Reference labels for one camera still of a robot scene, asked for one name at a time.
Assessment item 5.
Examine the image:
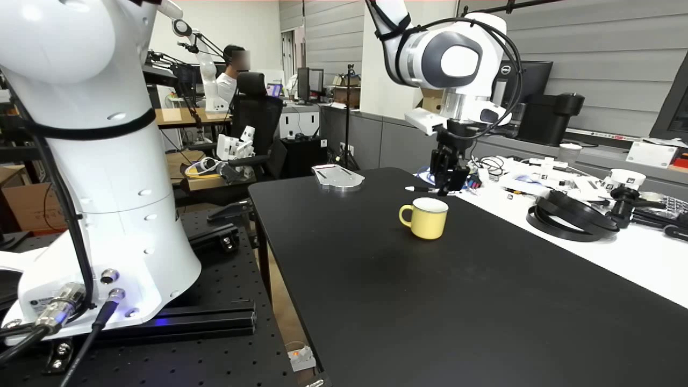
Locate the black tripod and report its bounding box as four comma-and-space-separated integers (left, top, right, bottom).
337, 65, 358, 170

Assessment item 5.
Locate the yellow mug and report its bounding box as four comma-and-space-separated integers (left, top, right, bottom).
397, 197, 450, 241

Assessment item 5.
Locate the black optical breadboard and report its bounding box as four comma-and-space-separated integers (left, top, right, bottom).
0, 212, 297, 387

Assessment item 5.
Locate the seated person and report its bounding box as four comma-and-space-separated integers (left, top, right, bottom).
200, 46, 248, 111

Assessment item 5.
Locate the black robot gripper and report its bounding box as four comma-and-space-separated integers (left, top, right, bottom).
429, 121, 480, 195

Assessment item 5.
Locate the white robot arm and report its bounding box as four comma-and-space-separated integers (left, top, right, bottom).
0, 0, 203, 347

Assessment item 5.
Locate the black computer monitor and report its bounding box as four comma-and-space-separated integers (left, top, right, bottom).
492, 60, 552, 132

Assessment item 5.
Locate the black coiled cable headset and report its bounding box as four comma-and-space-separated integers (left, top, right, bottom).
527, 191, 619, 241

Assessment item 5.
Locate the black office chair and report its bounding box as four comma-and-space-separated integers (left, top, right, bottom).
223, 70, 286, 183

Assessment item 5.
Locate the black table board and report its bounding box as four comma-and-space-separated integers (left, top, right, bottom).
249, 168, 688, 387

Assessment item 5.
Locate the metal mounting plate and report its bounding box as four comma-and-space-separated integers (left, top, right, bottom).
314, 164, 363, 189

